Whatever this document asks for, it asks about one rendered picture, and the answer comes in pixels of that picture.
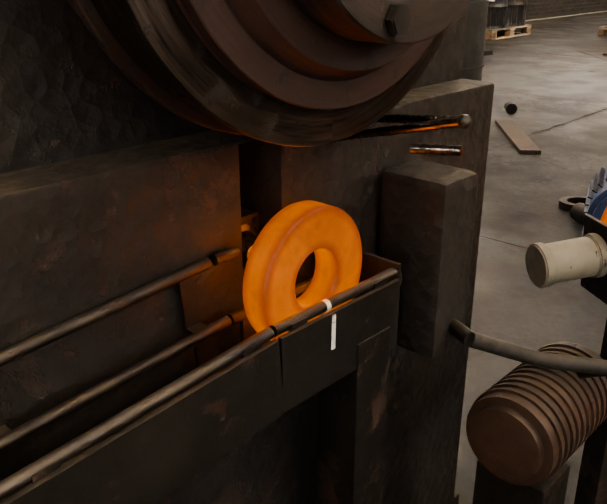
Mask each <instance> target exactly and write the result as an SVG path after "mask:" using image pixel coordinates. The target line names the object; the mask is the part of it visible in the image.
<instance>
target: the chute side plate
mask: <svg viewBox="0 0 607 504"><path fill-rule="evenodd" d="M399 292H400V279H397V278H396V279H394V280H392V281H390V282H388V283H386V284H384V285H382V286H380V287H378V288H376V289H374V290H372V291H370V292H368V293H366V294H364V295H362V296H360V297H358V298H356V299H354V300H352V301H350V302H348V303H346V304H344V305H342V306H340V307H338V308H336V309H333V310H331V311H329V312H327V313H325V314H323V315H321V316H319V317H317V318H315V319H313V320H311V321H309V322H307V323H306V324H304V325H302V326H300V327H298V328H296V329H294V330H291V331H289V332H287V333H285V334H283V335H281V336H279V337H278V340H276V339H274V340H272V341H271V342H269V343H267V344H266V345H264V346H262V347H261V348H259V349H258V350H256V351H254V352H253V353H251V354H249V355H248V356H246V357H244V358H242V359H240V360H239V361H237V362H235V363H234V364H232V365H230V366H229V367H227V368H225V369H224V370H222V371H220V372H219V373H217V374H215V375H214V376H212V377H210V378H209V379H207V380H205V381H204V382H202V383H200V384H199V385H197V386H195V387H194V388H192V389H190V390H189V391H187V392H185V393H184V394H182V395H180V396H179V397H177V398H175V399H174V400H172V401H170V402H169V403H167V404H165V405H163V406H162V407H160V408H158V409H157V410H155V411H153V412H152V413H150V414H148V415H147V416H145V417H143V418H142V419H140V420H138V421H137V422H135V423H133V424H132V425H130V426H128V427H127V428H125V429H123V430H122V431H120V432H118V433H117V434H115V435H113V436H112V437H110V438H108V439H107V440H105V441H103V442H102V443H100V444H98V445H97V446H95V447H93V448H92V449H90V450H88V451H87V452H85V453H83V454H82V455H80V456H78V457H77V458H75V459H73V460H71V461H70V462H68V463H66V464H65V465H63V466H61V467H60V468H59V469H57V470H55V471H54V472H52V473H50V474H49V475H47V476H45V477H44V478H42V479H40V480H39V481H37V482H35V483H33V484H31V485H30V486H28V487H26V488H25V489H23V490H21V491H20V492H18V493H16V494H15V495H13V496H11V497H10V498H8V499H6V500H5V501H3V502H1V503H0V504H155V503H156V502H158V501H159V500H161V499H162V498H163V497H165V496H166V495H168V494H169V493H171V492H172V491H173V490H175V489H176V488H178V487H179V486H181V485H182V484H183V483H185V482H186V481H188V480H189V479H191V478H192V477H193V476H195V475H196V474H198V473H199V472H201V471H202V470H203V469H205V468H206V467H208V466H209V465H211V464H212V463H213V462H215V461H216V460H218V459H219V458H221V457H222V456H223V455H225V454H226V453H228V452H229V451H231V450H232V449H233V448H235V447H236V446H238V445H239V444H241V443H242V442H243V441H245V440H246V439H248V438H249V437H251V436H252V435H253V434H255V433H256V432H258V431H259V430H261V429H262V428H263V427H265V426H266V425H268V424H269V423H271V422H272V421H273V420H275V419H276V418H278V417H279V416H281V415H282V414H284V413H285V412H287V411H288V410H290V409H292V408H293V407H295V406H297V405H298V404H300V403H302V402H303V401H305V400H307V399H308V398H310V397H312V396H313V395H315V394H317V393H318V392H320V391H322V390H323V389H325V388H326V387H328V386H330V385H331V384H333V383H335V382H336V381H338V380H340V379H341V378H343V377H345V376H346V375H348V374H350V373H351V372H353V371H355V370H356V369H357V346H358V344H359V343H361V342H363V341H365V340H366V339H368V338H370V337H372V336H373V335H375V334H377V333H379V332H380V331H382V330H384V329H386V328H388V327H390V328H391V332H390V349H391V348H393V347H394V346H396V345H397V328H398V310H399ZM334 314H336V339H335V349H333V350H331V333H332V315H334Z"/></svg>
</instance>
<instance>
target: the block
mask: <svg viewBox="0 0 607 504"><path fill-rule="evenodd" d="M477 189H478V176H477V174H476V173H475V172H473V171H471V170H467V169H463V168H458V167H453V166H448V165H444V164H439V163H434V162H429V161H425V160H420V159H417V160H413V161H410V162H407V163H404V164H400V165H397V166H394V167H391V168H388V169H386V170H385V171H384V173H383V176H382V188H381V211H380V235H379V256H380V257H383V258H386V259H389V260H392V261H395V262H398V263H401V274H402V283H401V286H400V297H399V315H398V328H397V345H398V346H400V347H402V348H405V349H407V350H409V351H412V352H414V353H417V354H419V355H421V356H424V357H426V358H437V357H438V356H440V355H441V354H443V353H444V352H446V351H447V350H449V349H450V348H452V347H453V346H455V345H456V344H458V343H459V342H460V341H459V340H458V339H456V338H455V337H454V336H453V335H451V334H450V333H449V330H448V328H449V325H450V323H451V321H452V320H453V319H455V320H458V321H460V322H461V323H463V324H464V325H465V316H466V305H467V294H468V284H469V273H470V263H471V252H472V241H473V231H474V220H475V210H476V199H477Z"/></svg>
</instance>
